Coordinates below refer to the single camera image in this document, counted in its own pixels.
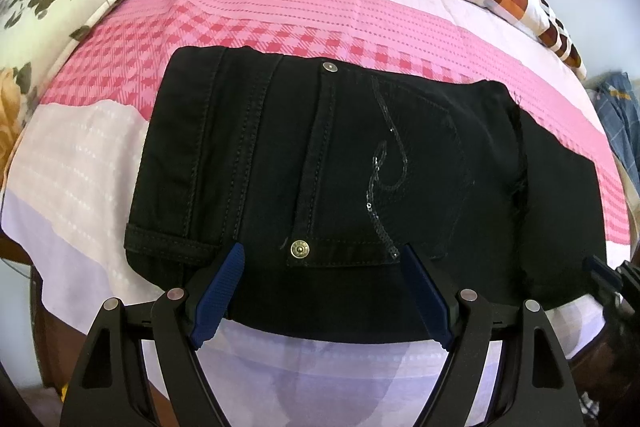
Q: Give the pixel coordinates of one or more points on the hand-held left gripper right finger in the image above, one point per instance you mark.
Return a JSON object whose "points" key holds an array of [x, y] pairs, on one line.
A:
{"points": [[425, 302]]}

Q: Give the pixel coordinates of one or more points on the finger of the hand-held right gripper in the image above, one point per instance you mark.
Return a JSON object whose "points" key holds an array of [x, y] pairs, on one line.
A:
{"points": [[600, 272]]}

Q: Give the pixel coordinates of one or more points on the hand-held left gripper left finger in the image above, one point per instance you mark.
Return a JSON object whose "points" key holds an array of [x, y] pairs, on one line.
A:
{"points": [[220, 297]]}

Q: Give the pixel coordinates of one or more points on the black pants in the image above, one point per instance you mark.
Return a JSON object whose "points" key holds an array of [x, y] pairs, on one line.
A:
{"points": [[350, 157]]}

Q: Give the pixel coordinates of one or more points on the blue plaid cloth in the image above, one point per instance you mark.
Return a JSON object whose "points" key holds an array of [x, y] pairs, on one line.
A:
{"points": [[617, 117]]}

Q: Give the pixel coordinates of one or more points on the pink checked bedsheet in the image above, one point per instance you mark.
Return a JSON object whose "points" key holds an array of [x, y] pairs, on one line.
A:
{"points": [[250, 7]]}

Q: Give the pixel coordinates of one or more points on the wooden bed frame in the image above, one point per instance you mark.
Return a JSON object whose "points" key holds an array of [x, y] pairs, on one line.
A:
{"points": [[47, 337]]}

